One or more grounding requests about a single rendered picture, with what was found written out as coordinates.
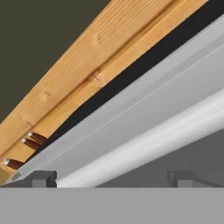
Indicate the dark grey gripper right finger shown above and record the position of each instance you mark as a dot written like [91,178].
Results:
[182,178]

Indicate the brown knob with silver cap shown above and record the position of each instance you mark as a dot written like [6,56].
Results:
[37,137]
[30,143]
[13,163]

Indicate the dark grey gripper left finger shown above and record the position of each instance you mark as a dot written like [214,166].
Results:
[43,178]

